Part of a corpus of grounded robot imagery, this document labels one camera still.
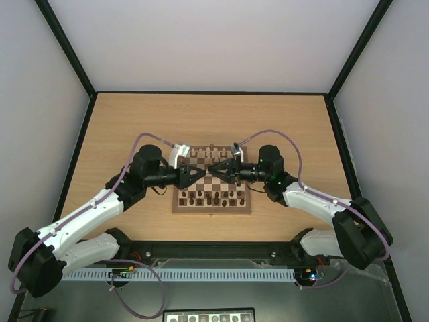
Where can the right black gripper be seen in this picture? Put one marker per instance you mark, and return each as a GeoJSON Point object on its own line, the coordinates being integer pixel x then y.
{"type": "Point", "coordinates": [234, 170]}

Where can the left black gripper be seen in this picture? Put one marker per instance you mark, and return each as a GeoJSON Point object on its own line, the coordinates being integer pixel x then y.
{"type": "Point", "coordinates": [185, 180]}

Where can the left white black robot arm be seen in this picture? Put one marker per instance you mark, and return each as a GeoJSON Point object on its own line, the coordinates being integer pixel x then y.
{"type": "Point", "coordinates": [39, 259]}

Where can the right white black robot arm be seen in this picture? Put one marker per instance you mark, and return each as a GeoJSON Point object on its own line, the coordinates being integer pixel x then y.
{"type": "Point", "coordinates": [358, 234]}

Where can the dark chess pieces back row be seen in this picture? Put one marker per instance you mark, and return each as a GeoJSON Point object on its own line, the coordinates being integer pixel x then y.
{"type": "Point", "coordinates": [212, 194]}

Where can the dark chess pieces row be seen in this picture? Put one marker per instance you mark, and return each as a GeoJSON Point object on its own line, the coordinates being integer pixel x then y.
{"type": "Point", "coordinates": [212, 194]}
{"type": "Point", "coordinates": [211, 202]}

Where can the wooden chess board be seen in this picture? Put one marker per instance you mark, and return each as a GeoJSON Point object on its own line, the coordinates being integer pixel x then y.
{"type": "Point", "coordinates": [205, 184]}

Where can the dark chess pieces front row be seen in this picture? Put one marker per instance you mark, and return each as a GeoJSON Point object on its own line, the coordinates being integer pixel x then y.
{"type": "Point", "coordinates": [211, 202]}

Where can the left controller board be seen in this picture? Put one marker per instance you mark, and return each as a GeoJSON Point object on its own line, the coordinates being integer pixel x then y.
{"type": "Point", "coordinates": [122, 272]}

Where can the controller board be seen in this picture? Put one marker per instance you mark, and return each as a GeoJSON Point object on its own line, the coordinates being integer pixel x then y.
{"type": "Point", "coordinates": [122, 272]}
{"type": "Point", "coordinates": [312, 274]}

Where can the right controller board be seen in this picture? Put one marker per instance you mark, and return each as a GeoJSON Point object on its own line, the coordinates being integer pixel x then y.
{"type": "Point", "coordinates": [312, 274]}

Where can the light pawns second row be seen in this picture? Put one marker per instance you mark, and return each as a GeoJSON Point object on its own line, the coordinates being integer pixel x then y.
{"type": "Point", "coordinates": [218, 160]}

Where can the printed reference sheet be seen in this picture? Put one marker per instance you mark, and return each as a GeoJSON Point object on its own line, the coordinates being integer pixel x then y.
{"type": "Point", "coordinates": [210, 315]}

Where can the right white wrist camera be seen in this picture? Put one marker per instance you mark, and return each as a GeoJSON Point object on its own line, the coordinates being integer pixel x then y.
{"type": "Point", "coordinates": [236, 150]}

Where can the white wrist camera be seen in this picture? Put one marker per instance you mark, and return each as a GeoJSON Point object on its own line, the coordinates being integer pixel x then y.
{"type": "Point", "coordinates": [236, 150]}
{"type": "Point", "coordinates": [178, 150]}

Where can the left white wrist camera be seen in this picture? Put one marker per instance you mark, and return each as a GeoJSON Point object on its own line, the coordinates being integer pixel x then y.
{"type": "Point", "coordinates": [178, 150]}

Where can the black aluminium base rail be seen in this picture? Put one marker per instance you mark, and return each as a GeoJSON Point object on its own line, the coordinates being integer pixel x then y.
{"type": "Point", "coordinates": [290, 253]}

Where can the light blue cable duct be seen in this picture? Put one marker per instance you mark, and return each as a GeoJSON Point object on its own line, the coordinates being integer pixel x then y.
{"type": "Point", "coordinates": [189, 275]}

